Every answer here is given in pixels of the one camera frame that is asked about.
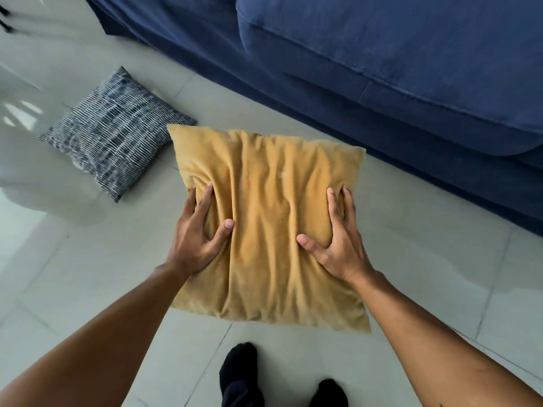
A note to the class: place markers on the person's left hand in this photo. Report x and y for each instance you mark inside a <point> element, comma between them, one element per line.
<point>191,245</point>

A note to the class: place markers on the person's right hand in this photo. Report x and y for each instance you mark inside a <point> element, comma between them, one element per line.
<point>345,258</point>

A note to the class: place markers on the mustard yellow velvet pillow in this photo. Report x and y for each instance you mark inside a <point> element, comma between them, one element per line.
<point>271,186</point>

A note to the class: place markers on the black white patterned pillow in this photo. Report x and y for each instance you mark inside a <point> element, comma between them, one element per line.
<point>114,131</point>

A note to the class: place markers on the dark blue fabric sofa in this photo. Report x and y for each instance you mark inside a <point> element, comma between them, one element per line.
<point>424,59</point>

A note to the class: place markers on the person's left forearm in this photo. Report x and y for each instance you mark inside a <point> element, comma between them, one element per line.
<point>97,351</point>

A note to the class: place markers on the person's right forearm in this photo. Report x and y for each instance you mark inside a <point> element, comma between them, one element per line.
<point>432,347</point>

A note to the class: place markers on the person's black left sock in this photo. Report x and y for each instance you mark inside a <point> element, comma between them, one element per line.
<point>239,373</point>

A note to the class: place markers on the person's black sock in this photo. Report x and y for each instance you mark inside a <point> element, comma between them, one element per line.
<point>328,394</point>
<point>239,373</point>

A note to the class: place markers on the person's black right sock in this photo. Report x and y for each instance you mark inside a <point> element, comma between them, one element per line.
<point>328,394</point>

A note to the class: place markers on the black metal chair leg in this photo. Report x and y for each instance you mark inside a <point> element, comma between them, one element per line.
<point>3,10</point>
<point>6,26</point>

